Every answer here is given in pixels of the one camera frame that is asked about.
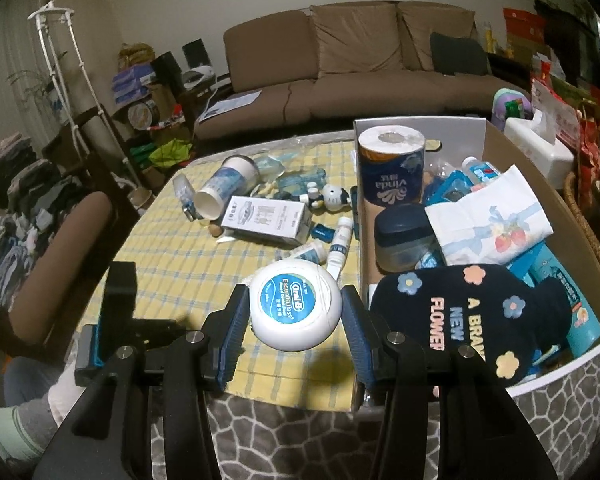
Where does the dark lidded jar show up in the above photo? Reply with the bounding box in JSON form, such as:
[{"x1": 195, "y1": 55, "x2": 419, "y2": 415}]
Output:
[{"x1": 374, "y1": 208, "x2": 437, "y2": 273}]

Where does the brown padded chair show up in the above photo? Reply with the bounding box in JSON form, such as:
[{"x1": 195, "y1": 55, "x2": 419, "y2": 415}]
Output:
[{"x1": 0, "y1": 100, "x2": 146, "y2": 351}]

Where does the strawberry print tissue pack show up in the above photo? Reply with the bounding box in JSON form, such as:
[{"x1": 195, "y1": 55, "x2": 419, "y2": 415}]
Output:
[{"x1": 424, "y1": 167, "x2": 555, "y2": 267}]

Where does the small clear bottle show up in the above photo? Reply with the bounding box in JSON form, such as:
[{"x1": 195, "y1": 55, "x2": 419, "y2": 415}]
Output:
[{"x1": 173, "y1": 175, "x2": 196, "y2": 222}]

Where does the person's leg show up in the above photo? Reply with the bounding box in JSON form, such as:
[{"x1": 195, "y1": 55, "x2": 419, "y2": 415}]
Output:
[{"x1": 0, "y1": 357, "x2": 88, "y2": 466}]

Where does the yellow plaid tablecloth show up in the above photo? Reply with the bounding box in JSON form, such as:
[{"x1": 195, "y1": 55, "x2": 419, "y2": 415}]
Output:
[{"x1": 77, "y1": 140, "x2": 363, "y2": 401}]

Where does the teal blue tube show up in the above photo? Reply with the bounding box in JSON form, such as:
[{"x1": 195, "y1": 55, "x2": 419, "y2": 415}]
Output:
[{"x1": 525, "y1": 246, "x2": 600, "y2": 361}]

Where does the white rectangular carton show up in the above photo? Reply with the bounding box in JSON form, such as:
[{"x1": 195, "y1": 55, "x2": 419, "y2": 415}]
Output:
[{"x1": 221, "y1": 195, "x2": 314, "y2": 247}]

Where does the white standing rack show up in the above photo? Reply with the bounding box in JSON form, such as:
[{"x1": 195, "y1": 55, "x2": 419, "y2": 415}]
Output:
[{"x1": 27, "y1": 0, "x2": 153, "y2": 211}]

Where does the blue wrapped toilet paper roll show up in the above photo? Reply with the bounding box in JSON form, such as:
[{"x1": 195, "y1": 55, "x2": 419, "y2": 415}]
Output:
[{"x1": 357, "y1": 124, "x2": 427, "y2": 207}]

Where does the wicker basket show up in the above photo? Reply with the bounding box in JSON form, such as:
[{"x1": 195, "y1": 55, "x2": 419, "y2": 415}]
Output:
[{"x1": 562, "y1": 170, "x2": 600, "y2": 306}]

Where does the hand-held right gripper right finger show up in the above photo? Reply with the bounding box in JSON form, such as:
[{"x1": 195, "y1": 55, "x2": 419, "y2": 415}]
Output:
[{"x1": 341, "y1": 285, "x2": 551, "y2": 480}]

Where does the small white medicine bottle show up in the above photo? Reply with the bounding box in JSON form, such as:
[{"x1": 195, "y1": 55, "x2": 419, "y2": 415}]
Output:
[
  {"x1": 327, "y1": 216, "x2": 356, "y2": 267},
  {"x1": 289, "y1": 240, "x2": 328, "y2": 267}
]

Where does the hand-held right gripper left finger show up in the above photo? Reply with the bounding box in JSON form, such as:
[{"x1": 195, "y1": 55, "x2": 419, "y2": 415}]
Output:
[{"x1": 32, "y1": 284, "x2": 252, "y2": 480}]

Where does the white blue paper cup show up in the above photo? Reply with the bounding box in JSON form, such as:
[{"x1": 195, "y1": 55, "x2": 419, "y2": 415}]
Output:
[{"x1": 192, "y1": 156, "x2": 259, "y2": 222}]

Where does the white tissue box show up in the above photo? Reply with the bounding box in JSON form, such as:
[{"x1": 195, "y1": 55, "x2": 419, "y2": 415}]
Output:
[{"x1": 502, "y1": 110, "x2": 576, "y2": 191}]

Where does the navy flower plush cover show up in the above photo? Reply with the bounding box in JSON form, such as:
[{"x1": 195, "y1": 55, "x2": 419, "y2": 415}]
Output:
[{"x1": 369, "y1": 261, "x2": 573, "y2": 387}]

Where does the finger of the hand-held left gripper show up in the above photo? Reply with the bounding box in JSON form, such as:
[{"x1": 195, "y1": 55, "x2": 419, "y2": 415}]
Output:
[
  {"x1": 100, "y1": 261, "x2": 181, "y2": 348},
  {"x1": 74, "y1": 324, "x2": 108, "y2": 387}
]

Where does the white round dental floss case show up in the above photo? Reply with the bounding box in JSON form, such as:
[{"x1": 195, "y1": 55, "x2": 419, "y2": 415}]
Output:
[{"x1": 249, "y1": 258, "x2": 343, "y2": 351}]

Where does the purple plastic container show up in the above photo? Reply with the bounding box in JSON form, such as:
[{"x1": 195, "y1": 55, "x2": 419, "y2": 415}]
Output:
[{"x1": 490, "y1": 88, "x2": 533, "y2": 128}]

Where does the green cloth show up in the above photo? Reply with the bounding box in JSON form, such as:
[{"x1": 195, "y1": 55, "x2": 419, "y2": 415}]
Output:
[{"x1": 147, "y1": 139, "x2": 195, "y2": 171}]

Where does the dark grey pillow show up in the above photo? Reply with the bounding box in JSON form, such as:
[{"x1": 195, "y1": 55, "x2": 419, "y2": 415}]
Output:
[{"x1": 429, "y1": 31, "x2": 493, "y2": 77}]

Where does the white paper sheet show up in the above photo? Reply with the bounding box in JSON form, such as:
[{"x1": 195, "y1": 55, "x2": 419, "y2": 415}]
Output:
[{"x1": 200, "y1": 91, "x2": 262, "y2": 122}]

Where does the white cat figurine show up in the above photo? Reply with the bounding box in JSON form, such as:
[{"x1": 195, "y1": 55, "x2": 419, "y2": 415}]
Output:
[{"x1": 307, "y1": 183, "x2": 353, "y2": 213}]

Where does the clear plastic bag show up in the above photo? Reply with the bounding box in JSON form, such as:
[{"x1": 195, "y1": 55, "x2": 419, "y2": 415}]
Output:
[{"x1": 252, "y1": 152, "x2": 301, "y2": 186}]

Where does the brown sofa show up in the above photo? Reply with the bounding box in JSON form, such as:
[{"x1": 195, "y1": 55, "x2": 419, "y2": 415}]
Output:
[{"x1": 192, "y1": 1, "x2": 531, "y2": 142}]

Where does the round tin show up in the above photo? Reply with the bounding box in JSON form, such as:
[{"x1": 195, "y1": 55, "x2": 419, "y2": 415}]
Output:
[{"x1": 127, "y1": 99, "x2": 161, "y2": 131}]

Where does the large cardboard box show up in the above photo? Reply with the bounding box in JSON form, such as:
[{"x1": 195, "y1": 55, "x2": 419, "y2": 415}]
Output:
[{"x1": 352, "y1": 115, "x2": 600, "y2": 401}]

